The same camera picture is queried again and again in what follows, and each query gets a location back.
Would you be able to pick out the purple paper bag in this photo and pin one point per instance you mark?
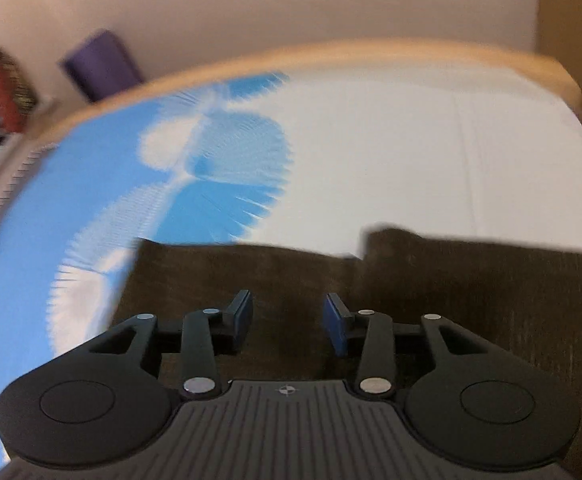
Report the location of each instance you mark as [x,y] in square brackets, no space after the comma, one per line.
[101,65]

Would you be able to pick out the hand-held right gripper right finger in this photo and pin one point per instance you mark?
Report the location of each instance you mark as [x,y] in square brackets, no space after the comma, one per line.
[334,325]

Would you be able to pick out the blue white printed bed sheet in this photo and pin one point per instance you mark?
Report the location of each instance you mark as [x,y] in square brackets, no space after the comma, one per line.
[396,160]

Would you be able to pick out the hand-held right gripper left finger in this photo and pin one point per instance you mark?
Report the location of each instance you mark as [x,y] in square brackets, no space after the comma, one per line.
[241,321]

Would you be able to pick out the grey patterned mattress edge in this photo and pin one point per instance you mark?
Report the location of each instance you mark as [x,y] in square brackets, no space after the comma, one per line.
[1,195]

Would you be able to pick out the wooden bed frame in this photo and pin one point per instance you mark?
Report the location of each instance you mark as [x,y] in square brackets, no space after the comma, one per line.
[321,52]

